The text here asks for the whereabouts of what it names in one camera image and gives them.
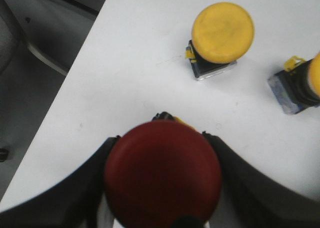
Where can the yellow mushroom button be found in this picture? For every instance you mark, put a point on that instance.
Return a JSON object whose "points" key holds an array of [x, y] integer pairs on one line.
{"points": [[297, 86], [221, 34]]}

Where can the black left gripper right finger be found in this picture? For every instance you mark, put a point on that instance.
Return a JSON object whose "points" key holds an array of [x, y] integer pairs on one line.
{"points": [[259, 200]]}

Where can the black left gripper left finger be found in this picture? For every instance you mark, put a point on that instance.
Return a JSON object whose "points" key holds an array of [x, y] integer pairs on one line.
{"points": [[70, 203]]}

